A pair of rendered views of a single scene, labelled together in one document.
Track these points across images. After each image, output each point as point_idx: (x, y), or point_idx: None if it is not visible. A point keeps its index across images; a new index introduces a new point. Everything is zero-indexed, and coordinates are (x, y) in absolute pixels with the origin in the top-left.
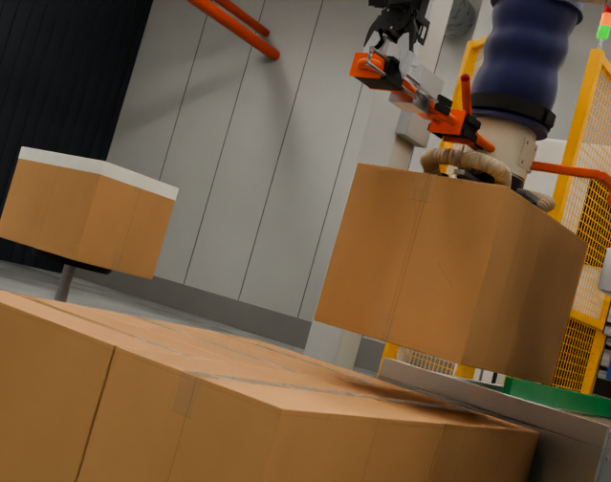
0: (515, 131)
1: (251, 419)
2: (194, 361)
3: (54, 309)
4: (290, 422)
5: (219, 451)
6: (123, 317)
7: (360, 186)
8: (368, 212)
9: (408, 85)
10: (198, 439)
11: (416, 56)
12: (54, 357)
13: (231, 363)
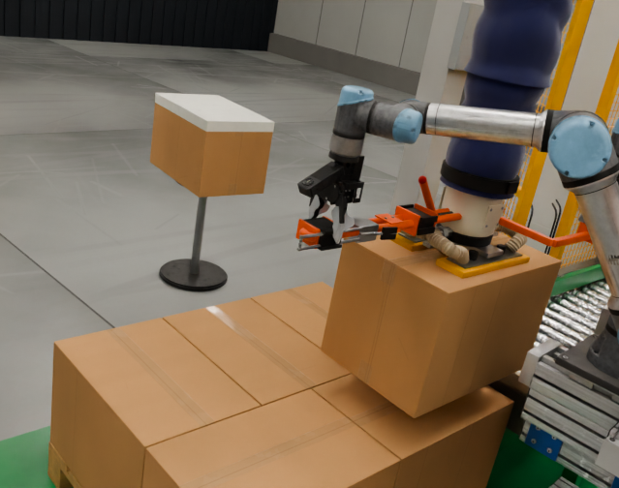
0: (479, 202)
1: None
2: (206, 442)
3: (132, 359)
4: None
5: None
6: (199, 321)
7: (346, 257)
8: (352, 280)
9: (350, 234)
10: None
11: (351, 218)
12: (117, 435)
13: (246, 414)
